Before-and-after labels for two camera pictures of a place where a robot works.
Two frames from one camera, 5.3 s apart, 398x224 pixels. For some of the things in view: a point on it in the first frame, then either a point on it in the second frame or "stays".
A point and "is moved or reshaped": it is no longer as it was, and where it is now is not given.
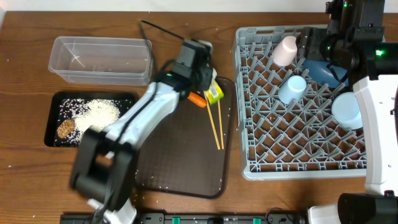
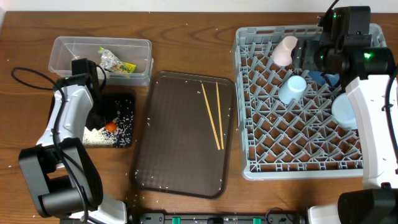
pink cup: x=285 y=52 stays
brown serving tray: x=191 y=154 stays
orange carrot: x=197 y=99 is moved or reshaped
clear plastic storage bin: x=94 y=61 stays
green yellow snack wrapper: x=214 y=93 to x=109 y=61
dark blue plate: x=319 y=71 stays
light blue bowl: x=346 y=110 stays
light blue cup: x=292 y=89 stays
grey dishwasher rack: x=287 y=130 stays
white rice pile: x=86 y=112 is moved or reshaped
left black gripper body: x=203 y=76 to x=107 y=111
